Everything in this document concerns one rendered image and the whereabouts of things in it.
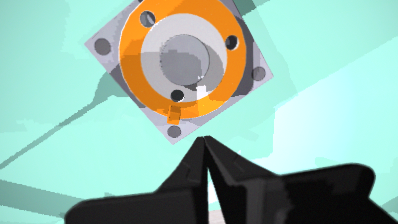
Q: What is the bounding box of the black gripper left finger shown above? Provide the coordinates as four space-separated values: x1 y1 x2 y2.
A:
64 136 209 224

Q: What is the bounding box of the orange round plate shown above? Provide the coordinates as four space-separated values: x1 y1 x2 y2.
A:
119 0 246 125

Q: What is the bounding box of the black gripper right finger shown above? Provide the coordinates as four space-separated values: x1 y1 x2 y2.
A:
204 135 376 224

